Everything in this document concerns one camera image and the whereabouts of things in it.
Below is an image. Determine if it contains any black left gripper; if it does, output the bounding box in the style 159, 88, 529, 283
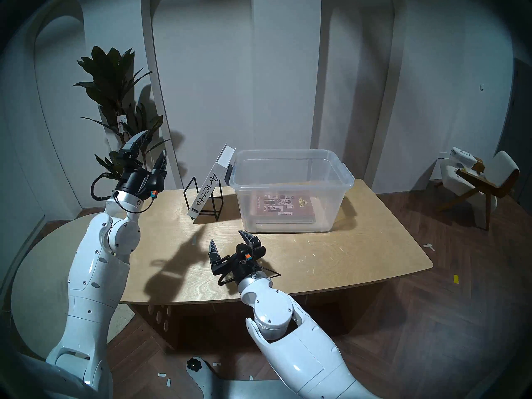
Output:
113, 131, 168, 202

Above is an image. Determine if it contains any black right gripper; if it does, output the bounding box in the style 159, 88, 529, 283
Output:
208, 230, 266, 283

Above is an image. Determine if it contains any white Arietta book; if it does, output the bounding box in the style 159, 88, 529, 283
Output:
187, 143, 236, 219

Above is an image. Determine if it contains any brown Homes book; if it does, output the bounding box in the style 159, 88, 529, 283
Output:
251, 195, 317, 225

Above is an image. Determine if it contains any clear plastic storage box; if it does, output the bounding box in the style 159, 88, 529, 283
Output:
224, 149, 355, 234

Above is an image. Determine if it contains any tall dark green plant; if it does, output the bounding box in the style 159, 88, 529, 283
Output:
73, 46, 171, 183

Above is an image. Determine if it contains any light wooden table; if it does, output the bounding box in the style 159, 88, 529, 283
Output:
121, 179, 433, 354

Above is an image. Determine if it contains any round beige rug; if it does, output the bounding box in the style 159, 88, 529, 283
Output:
11, 219, 136, 360

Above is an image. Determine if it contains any white bag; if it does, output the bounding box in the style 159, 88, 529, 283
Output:
450, 147, 477, 168

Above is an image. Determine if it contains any white wooden armchair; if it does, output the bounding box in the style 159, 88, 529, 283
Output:
434, 150, 520, 231

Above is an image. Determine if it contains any black wire book stand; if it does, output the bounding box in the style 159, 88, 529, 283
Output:
183, 177, 224, 222

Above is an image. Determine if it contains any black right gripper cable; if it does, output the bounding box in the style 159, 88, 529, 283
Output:
218, 269, 281, 287

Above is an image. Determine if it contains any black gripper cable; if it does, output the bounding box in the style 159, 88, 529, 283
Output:
91, 172, 157, 215
218, 269, 281, 287

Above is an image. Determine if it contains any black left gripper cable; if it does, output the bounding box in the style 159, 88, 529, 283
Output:
91, 172, 157, 215

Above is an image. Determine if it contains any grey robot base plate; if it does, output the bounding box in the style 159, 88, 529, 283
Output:
186, 357, 300, 399

